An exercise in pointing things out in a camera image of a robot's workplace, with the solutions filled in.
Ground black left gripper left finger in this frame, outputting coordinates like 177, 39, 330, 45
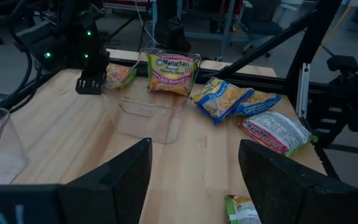
57, 137, 153, 224

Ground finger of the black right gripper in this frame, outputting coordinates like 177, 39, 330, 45
75, 70, 91, 95
88, 72, 104, 95

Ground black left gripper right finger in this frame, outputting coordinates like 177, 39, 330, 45
237, 139, 358, 224

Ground blue yellow ramen noodle pack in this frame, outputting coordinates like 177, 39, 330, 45
190, 77, 255, 126
229, 90, 282, 118

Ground black stand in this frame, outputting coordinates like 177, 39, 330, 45
153, 0, 193, 54

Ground silver aluminium strip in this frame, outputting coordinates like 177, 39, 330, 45
295, 62, 311, 119

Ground grey metal table legs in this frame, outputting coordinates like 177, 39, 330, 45
178, 0, 251, 62

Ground dark office chair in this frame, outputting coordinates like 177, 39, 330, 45
241, 0, 285, 59

